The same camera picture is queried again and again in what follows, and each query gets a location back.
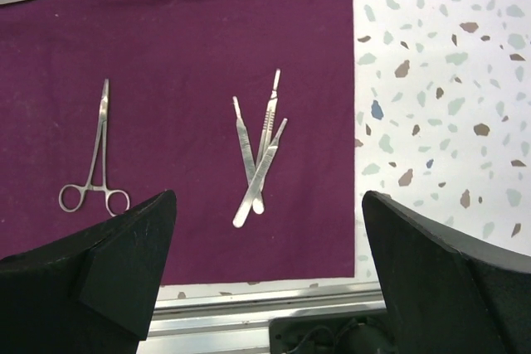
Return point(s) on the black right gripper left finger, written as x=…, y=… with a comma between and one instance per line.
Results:
x=90, y=292

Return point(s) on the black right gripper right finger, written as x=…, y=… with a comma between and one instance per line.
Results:
x=446, y=291

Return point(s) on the steel scalpel handle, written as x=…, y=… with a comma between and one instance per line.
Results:
x=244, y=142
x=254, y=186
x=269, y=119

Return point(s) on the purple surgical cloth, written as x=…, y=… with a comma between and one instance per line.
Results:
x=174, y=66

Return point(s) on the steel forceps with rings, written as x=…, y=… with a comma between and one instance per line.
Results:
x=99, y=154

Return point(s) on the aluminium mounting rail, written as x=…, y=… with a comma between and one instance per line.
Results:
x=233, y=322

